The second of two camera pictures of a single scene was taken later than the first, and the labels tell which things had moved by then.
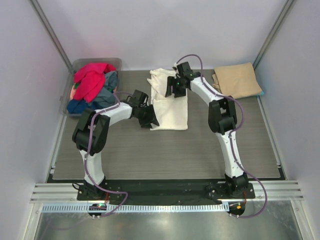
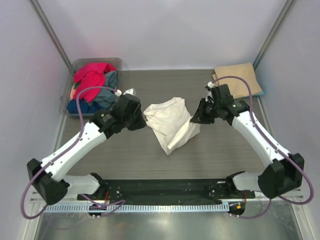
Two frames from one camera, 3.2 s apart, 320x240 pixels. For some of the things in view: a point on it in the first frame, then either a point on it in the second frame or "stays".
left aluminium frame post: [36, 6] stays
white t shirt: [169, 113] -> [171, 124]
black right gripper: [172, 86] -> [206, 110]
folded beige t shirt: [237, 81] stays
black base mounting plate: [162, 190] stays
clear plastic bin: [92, 83] stays
